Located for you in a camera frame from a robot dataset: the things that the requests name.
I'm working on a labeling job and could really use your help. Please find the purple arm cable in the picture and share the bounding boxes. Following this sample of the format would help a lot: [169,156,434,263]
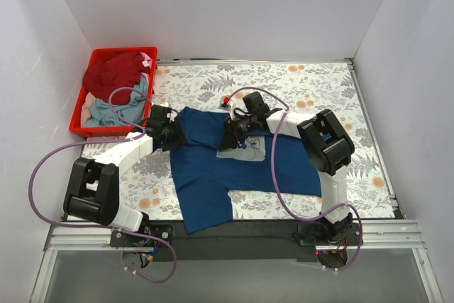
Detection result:
[28,87,177,284]
[226,86,363,272]

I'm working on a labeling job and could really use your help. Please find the light blue t-shirt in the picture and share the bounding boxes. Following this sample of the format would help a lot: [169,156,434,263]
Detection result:
[80,92,146,128]

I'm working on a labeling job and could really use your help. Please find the blue Mickey Mouse t-shirt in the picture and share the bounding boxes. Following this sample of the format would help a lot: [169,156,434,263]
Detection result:
[170,107,321,233]

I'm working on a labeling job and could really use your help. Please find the dark red t-shirt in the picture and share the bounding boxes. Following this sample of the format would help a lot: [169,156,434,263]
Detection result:
[82,50,150,102]

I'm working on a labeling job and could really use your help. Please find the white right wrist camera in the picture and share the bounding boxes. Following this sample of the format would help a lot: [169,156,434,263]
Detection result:
[219,97,247,119]

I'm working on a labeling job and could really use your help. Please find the red plastic bin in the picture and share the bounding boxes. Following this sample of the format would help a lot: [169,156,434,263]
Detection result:
[69,46,158,138]

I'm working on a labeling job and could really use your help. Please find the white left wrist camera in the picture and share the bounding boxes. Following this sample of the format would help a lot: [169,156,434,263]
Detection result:
[153,102,179,122]

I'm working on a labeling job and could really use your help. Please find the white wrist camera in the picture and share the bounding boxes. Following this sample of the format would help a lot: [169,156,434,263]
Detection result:
[219,97,247,119]
[153,102,179,122]

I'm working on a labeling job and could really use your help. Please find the floral patterned table mat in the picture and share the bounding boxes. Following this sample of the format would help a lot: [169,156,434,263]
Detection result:
[67,62,396,221]

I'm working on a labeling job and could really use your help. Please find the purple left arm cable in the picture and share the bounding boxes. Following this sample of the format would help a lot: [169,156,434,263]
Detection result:
[28,87,177,284]

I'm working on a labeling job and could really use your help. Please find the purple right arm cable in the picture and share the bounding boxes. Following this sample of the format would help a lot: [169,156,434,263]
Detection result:
[226,86,363,272]

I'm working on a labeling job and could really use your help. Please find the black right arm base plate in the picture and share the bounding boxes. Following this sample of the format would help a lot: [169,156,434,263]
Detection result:
[292,214,360,246]

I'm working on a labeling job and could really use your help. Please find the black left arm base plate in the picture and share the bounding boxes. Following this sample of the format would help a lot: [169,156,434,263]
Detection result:
[109,224,174,248]

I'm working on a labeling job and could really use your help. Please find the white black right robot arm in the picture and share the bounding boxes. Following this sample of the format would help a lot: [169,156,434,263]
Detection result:
[220,88,357,245]

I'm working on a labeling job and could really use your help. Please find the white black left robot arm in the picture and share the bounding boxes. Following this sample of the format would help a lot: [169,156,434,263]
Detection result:
[63,105,187,246]

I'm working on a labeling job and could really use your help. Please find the aluminium frame rail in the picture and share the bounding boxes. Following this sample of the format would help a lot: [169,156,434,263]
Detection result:
[31,219,443,302]

